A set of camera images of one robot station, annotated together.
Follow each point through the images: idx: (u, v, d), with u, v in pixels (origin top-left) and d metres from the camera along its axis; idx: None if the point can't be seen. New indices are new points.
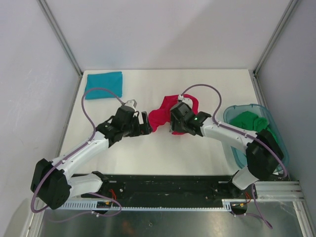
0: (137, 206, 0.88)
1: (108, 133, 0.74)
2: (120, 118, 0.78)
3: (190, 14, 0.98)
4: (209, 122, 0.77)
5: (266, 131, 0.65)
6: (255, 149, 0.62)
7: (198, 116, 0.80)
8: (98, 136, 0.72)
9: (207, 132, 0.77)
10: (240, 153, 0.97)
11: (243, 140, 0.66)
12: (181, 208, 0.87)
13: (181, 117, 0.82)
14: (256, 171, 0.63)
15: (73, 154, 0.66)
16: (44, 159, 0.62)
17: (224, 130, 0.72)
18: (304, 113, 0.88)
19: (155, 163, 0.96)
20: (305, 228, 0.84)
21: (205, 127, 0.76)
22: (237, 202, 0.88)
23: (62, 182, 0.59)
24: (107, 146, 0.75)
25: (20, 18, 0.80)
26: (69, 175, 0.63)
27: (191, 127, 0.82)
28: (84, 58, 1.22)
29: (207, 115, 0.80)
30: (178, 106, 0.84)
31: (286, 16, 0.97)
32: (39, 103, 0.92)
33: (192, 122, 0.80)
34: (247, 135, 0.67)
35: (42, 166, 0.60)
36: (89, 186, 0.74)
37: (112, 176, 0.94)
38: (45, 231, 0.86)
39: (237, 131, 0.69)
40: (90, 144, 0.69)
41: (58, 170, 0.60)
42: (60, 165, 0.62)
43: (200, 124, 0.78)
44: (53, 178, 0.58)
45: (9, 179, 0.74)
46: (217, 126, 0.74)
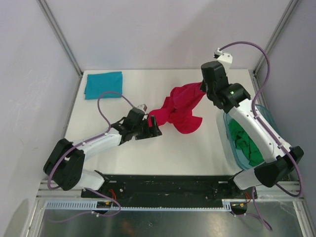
0: (137, 206, 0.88)
1: (122, 130, 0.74)
2: (132, 119, 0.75)
3: (190, 14, 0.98)
4: (245, 105, 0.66)
5: (300, 150, 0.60)
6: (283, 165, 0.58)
7: (235, 90, 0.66)
8: (113, 131, 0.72)
9: (237, 112, 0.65)
10: (241, 152, 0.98)
11: (275, 150, 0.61)
12: (181, 207, 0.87)
13: (215, 83, 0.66)
14: (267, 178, 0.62)
15: (96, 139, 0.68)
16: (64, 139, 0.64)
17: (260, 129, 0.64)
18: (304, 113, 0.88)
19: (155, 163, 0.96)
20: (305, 228, 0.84)
21: (239, 110, 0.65)
22: (237, 202, 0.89)
23: (79, 163, 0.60)
24: (118, 143, 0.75)
25: (20, 19, 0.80)
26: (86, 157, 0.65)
27: (220, 99, 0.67)
28: (84, 58, 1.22)
29: (246, 96, 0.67)
30: (215, 67, 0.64)
31: (286, 16, 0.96)
32: (39, 103, 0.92)
33: (225, 94, 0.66)
34: (281, 146, 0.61)
35: (62, 145, 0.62)
36: (93, 182, 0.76)
37: (112, 176, 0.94)
38: (45, 231, 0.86)
39: (273, 137, 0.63)
40: (107, 136, 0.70)
41: (77, 148, 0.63)
42: (81, 146, 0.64)
43: (235, 103, 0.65)
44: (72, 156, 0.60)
45: (9, 179, 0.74)
46: (254, 117, 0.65)
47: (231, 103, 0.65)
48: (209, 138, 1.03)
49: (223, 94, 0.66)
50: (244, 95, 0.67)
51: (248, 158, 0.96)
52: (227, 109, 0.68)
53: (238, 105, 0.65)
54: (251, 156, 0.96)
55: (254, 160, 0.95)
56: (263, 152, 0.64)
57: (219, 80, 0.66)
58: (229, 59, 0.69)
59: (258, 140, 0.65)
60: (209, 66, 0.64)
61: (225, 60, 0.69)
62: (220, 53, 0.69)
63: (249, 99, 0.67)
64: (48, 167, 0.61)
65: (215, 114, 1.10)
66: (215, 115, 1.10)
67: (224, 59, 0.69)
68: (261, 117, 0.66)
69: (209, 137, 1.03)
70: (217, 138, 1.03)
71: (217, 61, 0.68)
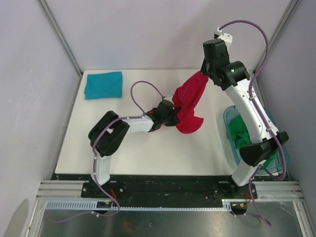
0: (137, 206, 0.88)
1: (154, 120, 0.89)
2: (162, 111, 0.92)
3: (190, 14, 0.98)
4: (243, 86, 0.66)
5: (286, 135, 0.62)
6: (266, 146, 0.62)
7: (235, 68, 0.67)
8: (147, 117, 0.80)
9: (234, 92, 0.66)
10: None
11: (262, 133, 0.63)
12: (181, 207, 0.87)
13: (215, 59, 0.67)
14: (250, 157, 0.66)
15: (137, 118, 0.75)
16: (112, 111, 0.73)
17: (253, 111, 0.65)
18: (304, 112, 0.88)
19: (154, 164, 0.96)
20: (305, 228, 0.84)
21: (237, 90, 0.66)
22: (237, 202, 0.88)
23: (121, 134, 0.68)
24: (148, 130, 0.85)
25: (20, 19, 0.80)
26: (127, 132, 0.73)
27: (219, 75, 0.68)
28: (84, 59, 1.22)
29: (245, 74, 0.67)
30: (217, 43, 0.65)
31: (286, 16, 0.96)
32: (39, 103, 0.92)
33: (224, 70, 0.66)
34: (269, 130, 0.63)
35: (110, 116, 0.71)
36: (103, 173, 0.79)
37: (112, 176, 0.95)
38: (45, 231, 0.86)
39: (263, 119, 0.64)
40: (143, 118, 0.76)
41: (122, 120, 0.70)
42: (125, 120, 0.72)
43: (234, 82, 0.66)
44: (119, 125, 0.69)
45: (9, 179, 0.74)
46: (249, 98, 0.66)
47: (229, 81, 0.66)
48: (209, 138, 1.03)
49: (223, 71, 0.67)
50: (244, 74, 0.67)
51: None
52: (225, 87, 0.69)
53: (236, 85, 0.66)
54: None
55: None
56: (252, 135, 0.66)
57: (220, 57, 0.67)
58: (228, 39, 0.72)
59: (248, 122, 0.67)
60: (211, 42, 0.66)
61: (225, 40, 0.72)
62: (220, 32, 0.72)
63: (247, 80, 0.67)
64: (95, 132, 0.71)
65: (215, 114, 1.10)
66: (215, 115, 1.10)
67: (224, 39, 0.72)
68: (256, 99, 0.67)
69: (209, 136, 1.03)
70: (217, 138, 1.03)
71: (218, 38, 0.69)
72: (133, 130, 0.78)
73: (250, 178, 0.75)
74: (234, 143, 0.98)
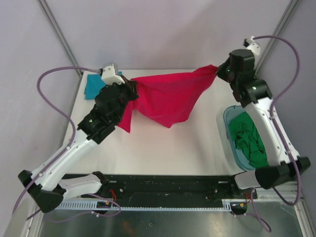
0: (137, 206, 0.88)
1: (93, 132, 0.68)
2: (104, 107, 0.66)
3: (190, 14, 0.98)
4: (264, 104, 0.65)
5: (308, 162, 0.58)
6: (284, 171, 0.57)
7: (257, 86, 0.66)
8: (79, 136, 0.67)
9: (254, 109, 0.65)
10: (240, 152, 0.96)
11: (281, 155, 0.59)
12: (181, 208, 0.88)
13: (240, 72, 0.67)
14: (266, 179, 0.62)
15: (55, 160, 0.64)
16: (24, 171, 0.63)
17: (272, 130, 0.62)
18: (304, 112, 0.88)
19: (155, 164, 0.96)
20: (306, 228, 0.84)
21: (257, 106, 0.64)
22: (237, 202, 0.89)
23: (43, 194, 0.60)
24: (87, 138, 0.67)
25: (20, 19, 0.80)
26: (53, 183, 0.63)
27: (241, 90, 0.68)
28: (85, 59, 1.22)
29: (267, 94, 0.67)
30: (246, 57, 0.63)
31: (286, 16, 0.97)
32: (39, 103, 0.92)
33: (247, 87, 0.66)
34: (288, 153, 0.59)
35: (22, 180, 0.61)
36: (88, 187, 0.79)
37: (112, 176, 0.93)
38: (45, 231, 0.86)
39: (283, 141, 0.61)
40: (70, 149, 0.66)
41: (36, 184, 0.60)
42: (39, 178, 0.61)
43: (255, 99, 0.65)
44: (34, 189, 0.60)
45: (9, 179, 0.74)
46: (269, 117, 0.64)
47: (250, 98, 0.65)
48: (209, 138, 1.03)
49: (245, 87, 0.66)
50: (266, 93, 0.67)
51: (248, 158, 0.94)
52: (245, 103, 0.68)
53: (256, 102, 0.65)
54: (251, 155, 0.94)
55: (254, 160, 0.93)
56: (270, 156, 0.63)
57: (246, 71, 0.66)
58: (257, 51, 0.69)
59: (266, 142, 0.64)
60: (240, 55, 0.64)
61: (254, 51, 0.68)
62: (252, 42, 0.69)
63: (269, 99, 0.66)
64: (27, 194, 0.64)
65: (215, 114, 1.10)
66: (215, 115, 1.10)
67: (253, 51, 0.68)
68: (277, 119, 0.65)
69: (209, 136, 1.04)
70: (217, 137, 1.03)
71: (248, 50, 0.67)
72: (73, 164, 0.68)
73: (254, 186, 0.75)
74: (234, 144, 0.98)
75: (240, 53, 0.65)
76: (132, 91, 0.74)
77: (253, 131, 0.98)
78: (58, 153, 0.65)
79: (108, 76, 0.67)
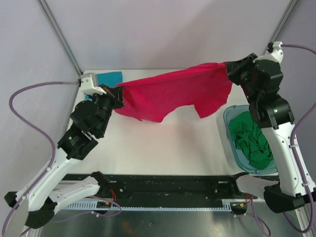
0: (137, 206, 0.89)
1: (73, 150, 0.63)
2: (83, 125, 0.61)
3: (190, 14, 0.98)
4: (285, 129, 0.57)
5: None
6: (299, 204, 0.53)
7: (279, 107, 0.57)
8: (59, 154, 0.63)
9: (272, 134, 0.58)
10: (240, 152, 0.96)
11: (297, 187, 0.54)
12: (181, 207, 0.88)
13: (262, 91, 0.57)
14: (276, 205, 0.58)
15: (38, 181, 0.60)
16: (9, 193, 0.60)
17: (291, 160, 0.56)
18: None
19: (156, 163, 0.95)
20: (306, 229, 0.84)
21: (277, 133, 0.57)
22: (238, 202, 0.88)
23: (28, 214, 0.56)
24: (66, 158, 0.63)
25: (20, 19, 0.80)
26: (39, 204, 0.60)
27: (259, 110, 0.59)
28: (85, 59, 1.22)
29: (289, 118, 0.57)
30: (273, 75, 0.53)
31: (286, 17, 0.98)
32: (39, 103, 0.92)
33: (268, 108, 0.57)
34: (305, 185, 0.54)
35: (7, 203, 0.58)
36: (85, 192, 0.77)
37: (112, 176, 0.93)
38: (46, 231, 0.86)
39: (301, 173, 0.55)
40: (52, 170, 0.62)
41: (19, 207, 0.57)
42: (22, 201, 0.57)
43: (275, 123, 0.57)
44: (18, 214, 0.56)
45: (9, 179, 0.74)
46: (289, 146, 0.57)
47: (270, 121, 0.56)
48: (209, 139, 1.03)
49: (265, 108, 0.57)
50: (287, 116, 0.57)
51: (248, 158, 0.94)
52: (262, 125, 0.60)
53: (277, 127, 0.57)
54: (251, 155, 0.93)
55: (254, 160, 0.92)
56: (283, 184, 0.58)
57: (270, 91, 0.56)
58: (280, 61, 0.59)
59: (281, 171, 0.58)
60: (266, 71, 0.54)
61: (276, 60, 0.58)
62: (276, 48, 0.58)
63: (290, 123, 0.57)
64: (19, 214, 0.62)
65: (215, 114, 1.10)
66: (215, 115, 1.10)
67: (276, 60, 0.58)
68: (297, 147, 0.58)
69: (209, 137, 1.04)
70: (217, 138, 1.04)
71: (274, 63, 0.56)
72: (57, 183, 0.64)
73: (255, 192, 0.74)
74: (235, 143, 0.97)
75: (267, 69, 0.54)
76: (115, 99, 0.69)
77: (253, 131, 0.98)
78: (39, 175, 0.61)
79: (87, 89, 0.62)
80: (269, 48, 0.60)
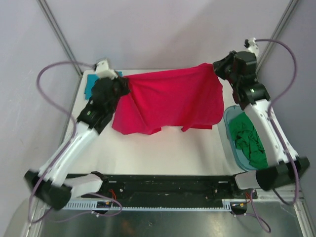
0: (137, 206, 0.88)
1: (92, 123, 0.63)
2: (100, 99, 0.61)
3: (190, 14, 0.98)
4: (261, 106, 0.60)
5: (307, 160, 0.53)
6: (281, 168, 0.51)
7: (256, 89, 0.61)
8: (80, 128, 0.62)
9: (251, 111, 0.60)
10: (240, 152, 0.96)
11: (279, 154, 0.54)
12: (181, 208, 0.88)
13: (241, 75, 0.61)
14: (264, 181, 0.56)
15: (63, 153, 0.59)
16: (29, 171, 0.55)
17: (269, 129, 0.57)
18: (304, 112, 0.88)
19: (158, 163, 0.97)
20: (305, 228, 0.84)
21: (255, 107, 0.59)
22: (237, 202, 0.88)
23: (56, 188, 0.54)
24: (88, 128, 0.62)
25: (20, 19, 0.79)
26: (60, 180, 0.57)
27: (240, 93, 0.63)
28: (85, 59, 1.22)
29: (266, 96, 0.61)
30: (248, 60, 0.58)
31: (285, 17, 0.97)
32: (39, 103, 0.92)
33: (245, 90, 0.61)
34: (287, 152, 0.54)
35: (30, 181, 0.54)
36: (91, 185, 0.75)
37: (112, 176, 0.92)
38: (45, 231, 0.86)
39: (281, 140, 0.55)
40: (74, 141, 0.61)
41: (45, 181, 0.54)
42: (47, 174, 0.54)
43: (253, 100, 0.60)
44: (44, 186, 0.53)
45: (9, 179, 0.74)
46: (266, 118, 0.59)
47: (248, 100, 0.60)
48: (209, 138, 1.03)
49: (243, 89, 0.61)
50: (264, 97, 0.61)
51: (248, 158, 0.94)
52: (244, 105, 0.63)
53: (254, 104, 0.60)
54: (251, 155, 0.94)
55: (254, 160, 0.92)
56: (268, 157, 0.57)
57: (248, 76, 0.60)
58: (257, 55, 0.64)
59: (263, 143, 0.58)
60: (243, 58, 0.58)
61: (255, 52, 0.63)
62: (254, 43, 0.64)
63: (267, 102, 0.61)
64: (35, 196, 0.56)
65: None
66: None
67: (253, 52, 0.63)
68: (275, 120, 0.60)
69: (209, 136, 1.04)
70: (217, 137, 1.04)
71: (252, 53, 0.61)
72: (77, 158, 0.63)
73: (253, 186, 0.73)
74: (235, 143, 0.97)
75: (243, 56, 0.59)
76: (123, 84, 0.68)
77: (253, 131, 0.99)
78: (61, 149, 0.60)
79: (102, 70, 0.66)
80: (246, 45, 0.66)
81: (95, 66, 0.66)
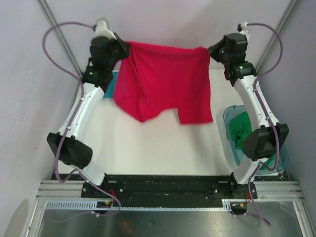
0: (137, 206, 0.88)
1: (97, 82, 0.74)
2: (100, 56, 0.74)
3: (190, 14, 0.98)
4: (249, 79, 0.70)
5: (286, 127, 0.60)
6: (264, 132, 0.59)
7: (244, 66, 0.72)
8: (89, 87, 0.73)
9: (239, 84, 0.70)
10: (240, 152, 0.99)
11: (261, 120, 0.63)
12: (181, 208, 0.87)
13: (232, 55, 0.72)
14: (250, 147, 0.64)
15: (78, 112, 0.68)
16: (50, 134, 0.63)
17: (254, 98, 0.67)
18: (304, 112, 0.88)
19: (156, 162, 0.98)
20: (305, 228, 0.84)
21: (242, 81, 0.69)
22: (237, 202, 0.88)
23: (78, 143, 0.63)
24: (95, 87, 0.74)
25: (19, 19, 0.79)
26: (81, 135, 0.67)
27: (229, 70, 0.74)
28: (85, 59, 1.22)
29: (253, 72, 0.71)
30: (238, 40, 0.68)
31: (285, 16, 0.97)
32: (38, 103, 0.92)
33: (235, 66, 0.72)
34: (268, 119, 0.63)
35: (53, 141, 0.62)
36: (96, 173, 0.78)
37: (112, 176, 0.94)
38: (46, 231, 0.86)
39: (263, 108, 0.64)
40: (85, 100, 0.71)
41: (68, 137, 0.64)
42: (68, 131, 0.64)
43: (240, 75, 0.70)
44: (69, 140, 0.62)
45: (9, 179, 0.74)
46: (252, 90, 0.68)
47: (236, 74, 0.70)
48: (209, 138, 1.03)
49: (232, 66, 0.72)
50: (252, 72, 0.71)
51: None
52: (234, 81, 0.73)
53: (242, 78, 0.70)
54: None
55: None
56: (253, 124, 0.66)
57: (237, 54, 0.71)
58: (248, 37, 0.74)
59: (249, 111, 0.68)
60: (233, 38, 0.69)
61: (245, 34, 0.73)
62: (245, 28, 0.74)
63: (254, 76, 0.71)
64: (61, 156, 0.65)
65: (215, 114, 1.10)
66: (215, 115, 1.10)
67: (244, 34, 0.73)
68: (261, 93, 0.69)
69: (209, 136, 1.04)
70: (217, 137, 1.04)
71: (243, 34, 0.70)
72: (91, 115, 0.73)
73: (250, 177, 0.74)
74: (234, 144, 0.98)
75: (233, 36, 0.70)
76: (124, 49, 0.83)
77: None
78: (75, 107, 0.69)
79: (100, 31, 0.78)
80: (239, 29, 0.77)
81: (95, 27, 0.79)
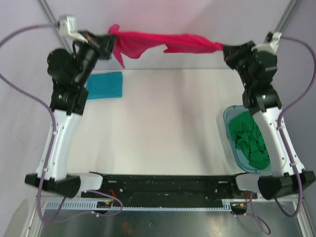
0: (137, 206, 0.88)
1: (68, 106, 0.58)
2: (64, 77, 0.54)
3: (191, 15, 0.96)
4: (272, 113, 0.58)
5: (312, 174, 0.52)
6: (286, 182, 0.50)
7: (267, 96, 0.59)
8: (59, 114, 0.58)
9: (261, 118, 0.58)
10: (241, 152, 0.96)
11: (285, 167, 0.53)
12: (181, 208, 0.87)
13: (256, 80, 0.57)
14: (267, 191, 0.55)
15: (54, 148, 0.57)
16: (26, 176, 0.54)
17: (278, 138, 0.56)
18: (306, 113, 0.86)
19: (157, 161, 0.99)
20: (305, 228, 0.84)
21: (264, 115, 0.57)
22: (237, 202, 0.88)
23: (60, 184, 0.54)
24: (67, 115, 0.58)
25: (17, 20, 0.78)
26: (63, 172, 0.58)
27: (249, 97, 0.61)
28: None
29: (278, 103, 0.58)
30: (267, 65, 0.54)
31: (285, 18, 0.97)
32: (37, 104, 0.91)
33: (256, 96, 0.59)
34: (293, 165, 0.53)
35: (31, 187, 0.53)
36: (93, 182, 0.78)
37: (112, 176, 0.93)
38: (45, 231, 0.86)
39: (289, 152, 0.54)
40: (59, 132, 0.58)
41: (47, 180, 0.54)
42: (46, 174, 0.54)
43: (262, 107, 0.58)
44: (48, 185, 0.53)
45: (8, 180, 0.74)
46: (276, 128, 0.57)
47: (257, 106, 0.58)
48: (209, 138, 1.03)
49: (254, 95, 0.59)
50: (275, 103, 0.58)
51: (248, 158, 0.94)
52: (253, 112, 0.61)
53: (264, 111, 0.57)
54: (251, 156, 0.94)
55: (254, 160, 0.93)
56: (274, 167, 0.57)
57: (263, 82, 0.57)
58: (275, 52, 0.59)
59: (270, 151, 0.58)
60: (262, 62, 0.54)
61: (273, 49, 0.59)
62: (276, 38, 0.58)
63: (278, 109, 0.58)
64: None
65: (215, 114, 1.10)
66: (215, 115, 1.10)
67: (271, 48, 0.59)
68: (285, 130, 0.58)
69: (210, 137, 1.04)
70: (217, 137, 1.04)
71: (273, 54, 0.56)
72: (69, 142, 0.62)
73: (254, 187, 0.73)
74: (234, 143, 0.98)
75: (263, 59, 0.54)
76: (100, 50, 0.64)
77: (253, 131, 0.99)
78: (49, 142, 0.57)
79: (65, 34, 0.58)
80: (269, 39, 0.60)
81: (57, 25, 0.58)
